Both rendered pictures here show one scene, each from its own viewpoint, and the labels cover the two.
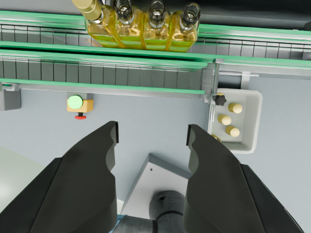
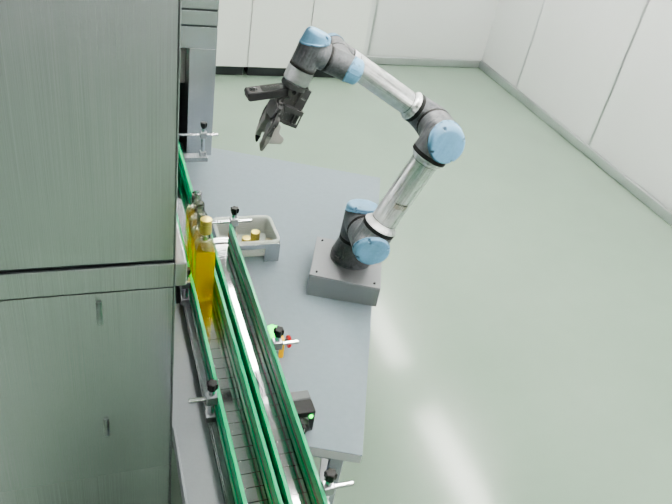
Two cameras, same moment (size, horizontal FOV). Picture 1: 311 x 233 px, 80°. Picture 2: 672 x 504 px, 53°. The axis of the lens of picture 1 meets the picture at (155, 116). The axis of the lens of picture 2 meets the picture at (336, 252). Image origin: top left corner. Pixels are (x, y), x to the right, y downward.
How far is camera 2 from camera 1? 191 cm
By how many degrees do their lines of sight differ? 51
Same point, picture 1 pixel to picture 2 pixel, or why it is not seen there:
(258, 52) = (182, 218)
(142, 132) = (285, 302)
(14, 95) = not seen: hidden behind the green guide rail
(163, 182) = (325, 263)
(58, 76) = (249, 331)
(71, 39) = (208, 326)
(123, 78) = (233, 288)
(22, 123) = (322, 406)
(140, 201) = (353, 276)
